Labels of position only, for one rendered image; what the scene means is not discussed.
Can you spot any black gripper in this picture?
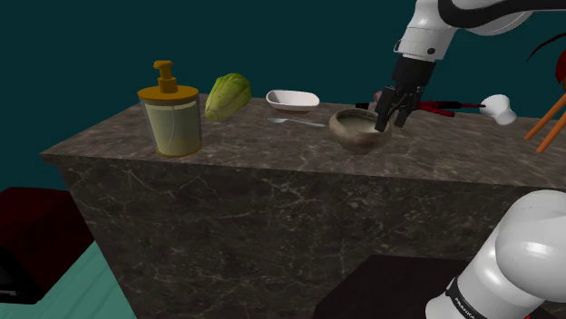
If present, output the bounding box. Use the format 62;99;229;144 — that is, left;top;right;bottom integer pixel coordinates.
374;54;437;133

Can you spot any red and black long tool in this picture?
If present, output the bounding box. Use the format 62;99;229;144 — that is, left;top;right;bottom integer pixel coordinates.
355;100;487;119

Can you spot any brown ceramic bowl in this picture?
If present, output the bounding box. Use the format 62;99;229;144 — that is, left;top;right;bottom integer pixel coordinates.
328;108;394;156

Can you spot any silver spoon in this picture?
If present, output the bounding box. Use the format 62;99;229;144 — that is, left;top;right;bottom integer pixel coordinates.
267;116;327;129

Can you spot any white shallow dish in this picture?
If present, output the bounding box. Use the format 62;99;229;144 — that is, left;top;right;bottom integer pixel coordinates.
265;89;321;114

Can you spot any white rounded object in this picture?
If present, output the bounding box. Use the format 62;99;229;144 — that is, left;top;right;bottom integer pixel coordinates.
479;93;518;127

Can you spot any chair with orange legs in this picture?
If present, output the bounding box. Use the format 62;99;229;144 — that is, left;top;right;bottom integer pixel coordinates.
523;33;566;154

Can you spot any green lettuce head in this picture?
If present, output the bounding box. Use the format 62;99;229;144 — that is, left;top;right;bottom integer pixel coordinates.
203;72;253;123

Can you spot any yellow soap dispenser bottle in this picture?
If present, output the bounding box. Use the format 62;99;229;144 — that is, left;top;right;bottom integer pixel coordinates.
136;60;204;159

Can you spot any dark red furniture block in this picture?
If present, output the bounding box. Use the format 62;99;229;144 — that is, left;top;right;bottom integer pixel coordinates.
0;186;96;306

